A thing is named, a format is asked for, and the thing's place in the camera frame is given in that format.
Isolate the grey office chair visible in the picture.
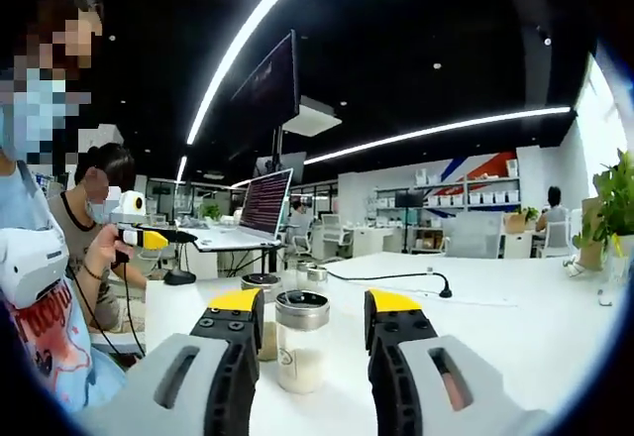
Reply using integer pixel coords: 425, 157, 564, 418
442, 211, 504, 259

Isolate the white storage shelf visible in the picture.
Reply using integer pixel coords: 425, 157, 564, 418
373, 158, 521, 252

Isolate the long ceiling light strip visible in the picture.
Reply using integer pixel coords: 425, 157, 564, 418
185, 0, 321, 146

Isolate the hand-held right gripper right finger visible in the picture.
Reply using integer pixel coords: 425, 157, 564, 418
364, 287, 551, 436

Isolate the row of white storage boxes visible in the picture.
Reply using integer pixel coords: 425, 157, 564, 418
415, 161, 520, 207

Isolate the green potted plant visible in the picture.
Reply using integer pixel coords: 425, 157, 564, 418
574, 148, 634, 278

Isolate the white laptop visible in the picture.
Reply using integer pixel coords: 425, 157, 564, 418
192, 167, 294, 253

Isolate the white ceiling air conditioner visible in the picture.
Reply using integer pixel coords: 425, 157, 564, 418
281, 96, 343, 139

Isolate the black computer mouse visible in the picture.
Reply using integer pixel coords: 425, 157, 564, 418
162, 268, 197, 286

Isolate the large dark hanging monitor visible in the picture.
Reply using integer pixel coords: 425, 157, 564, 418
230, 29, 301, 133

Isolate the white crumpled wrapper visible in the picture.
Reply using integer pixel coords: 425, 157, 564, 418
562, 259, 595, 278

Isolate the brown paper bag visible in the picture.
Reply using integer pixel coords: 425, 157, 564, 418
579, 197, 608, 272

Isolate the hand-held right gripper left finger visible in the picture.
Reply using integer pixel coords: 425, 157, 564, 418
73, 286, 265, 436

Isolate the small dark hanging monitor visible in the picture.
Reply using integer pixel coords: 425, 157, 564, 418
255, 152, 308, 179

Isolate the brown granule seasoning bottle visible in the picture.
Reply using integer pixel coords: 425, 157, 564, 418
241, 272, 283, 362

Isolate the person's left hand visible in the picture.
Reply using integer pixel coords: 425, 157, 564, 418
81, 225, 131, 283

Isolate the black device cable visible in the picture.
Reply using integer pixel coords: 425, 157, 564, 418
63, 265, 130, 361

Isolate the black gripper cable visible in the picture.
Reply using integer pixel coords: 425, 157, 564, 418
121, 260, 148, 358

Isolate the black monitor on floor stand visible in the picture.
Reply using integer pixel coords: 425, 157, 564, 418
394, 190, 426, 254

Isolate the white powder seasoning bottle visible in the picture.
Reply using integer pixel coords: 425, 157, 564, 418
306, 266, 329, 293
274, 290, 332, 394

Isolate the black power cable with plug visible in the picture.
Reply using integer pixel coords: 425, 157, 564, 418
324, 268, 454, 299

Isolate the white chest device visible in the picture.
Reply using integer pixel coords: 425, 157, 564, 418
0, 226, 70, 308

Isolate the white mesh office chair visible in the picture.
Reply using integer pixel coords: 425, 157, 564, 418
316, 215, 353, 259
291, 222, 313, 257

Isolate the person's dark hair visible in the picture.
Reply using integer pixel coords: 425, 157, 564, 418
34, 0, 105, 26

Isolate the black laptop stand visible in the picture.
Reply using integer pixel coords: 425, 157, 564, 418
190, 240, 283, 278

